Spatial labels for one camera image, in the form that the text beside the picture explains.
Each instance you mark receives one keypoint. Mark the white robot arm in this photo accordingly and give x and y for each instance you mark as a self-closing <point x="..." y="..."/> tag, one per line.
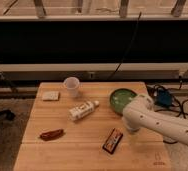
<point x="139" y="113"/>

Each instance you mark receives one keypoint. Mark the brown chocolate bar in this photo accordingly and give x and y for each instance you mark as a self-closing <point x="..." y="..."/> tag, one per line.
<point x="51" y="135"/>

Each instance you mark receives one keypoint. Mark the white sponge block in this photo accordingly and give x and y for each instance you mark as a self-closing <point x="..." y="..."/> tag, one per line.
<point x="50" y="96"/>

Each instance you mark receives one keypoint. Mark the black chair base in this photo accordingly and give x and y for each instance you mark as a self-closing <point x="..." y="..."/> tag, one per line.
<point x="9" y="115"/>

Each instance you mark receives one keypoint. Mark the blue power adapter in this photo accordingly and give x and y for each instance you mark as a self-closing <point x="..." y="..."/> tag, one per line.
<point x="164" y="98"/>

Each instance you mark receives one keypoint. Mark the white tube bottle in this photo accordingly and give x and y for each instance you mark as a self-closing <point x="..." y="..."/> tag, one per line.
<point x="83" y="110"/>

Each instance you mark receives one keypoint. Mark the green bowl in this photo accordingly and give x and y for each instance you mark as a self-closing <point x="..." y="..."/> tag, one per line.
<point x="119" y="98"/>

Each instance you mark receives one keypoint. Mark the black orange eraser pack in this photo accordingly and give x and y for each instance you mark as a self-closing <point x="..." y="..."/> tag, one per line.
<point x="112" y="141"/>

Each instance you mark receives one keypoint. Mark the clear plastic cup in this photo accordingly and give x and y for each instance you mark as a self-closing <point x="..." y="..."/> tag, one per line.
<point x="72" y="84"/>

